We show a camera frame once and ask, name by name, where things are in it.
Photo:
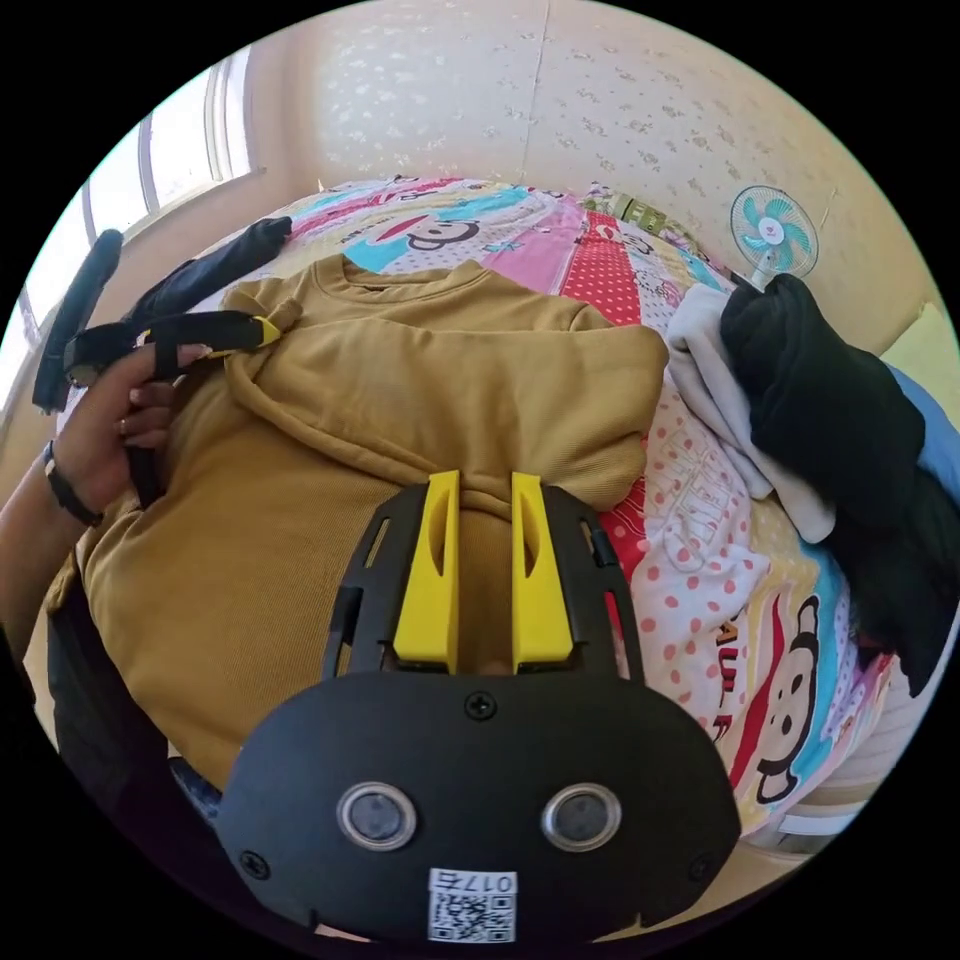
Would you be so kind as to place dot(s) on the bed with cartoon printed sheet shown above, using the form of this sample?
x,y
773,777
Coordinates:
x,y
540,240

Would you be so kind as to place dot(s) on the window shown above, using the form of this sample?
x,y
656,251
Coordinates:
x,y
180,150

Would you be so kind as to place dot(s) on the person's left forearm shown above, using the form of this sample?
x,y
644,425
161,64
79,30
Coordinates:
x,y
30,555

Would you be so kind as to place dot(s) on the light brown thermal shirt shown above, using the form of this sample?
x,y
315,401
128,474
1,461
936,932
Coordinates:
x,y
315,450

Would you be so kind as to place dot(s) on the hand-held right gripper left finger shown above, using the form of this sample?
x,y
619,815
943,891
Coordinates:
x,y
427,585

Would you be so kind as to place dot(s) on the person's left hand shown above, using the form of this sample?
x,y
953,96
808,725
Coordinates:
x,y
97,442

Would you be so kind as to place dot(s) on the black garment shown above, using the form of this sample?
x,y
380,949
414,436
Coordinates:
x,y
225,262

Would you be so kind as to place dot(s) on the person's body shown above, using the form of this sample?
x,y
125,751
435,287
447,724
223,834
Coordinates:
x,y
112,712

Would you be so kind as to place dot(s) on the turquoise standing fan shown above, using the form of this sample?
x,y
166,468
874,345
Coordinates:
x,y
775,229

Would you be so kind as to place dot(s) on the pile of clothes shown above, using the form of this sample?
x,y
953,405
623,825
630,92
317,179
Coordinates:
x,y
810,390

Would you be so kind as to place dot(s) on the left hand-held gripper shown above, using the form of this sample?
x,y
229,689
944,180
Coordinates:
x,y
202,334

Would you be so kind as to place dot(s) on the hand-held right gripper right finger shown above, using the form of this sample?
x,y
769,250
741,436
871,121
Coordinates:
x,y
544,592

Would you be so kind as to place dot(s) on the floral printed pillow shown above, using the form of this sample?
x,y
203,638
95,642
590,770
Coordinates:
x,y
645,214

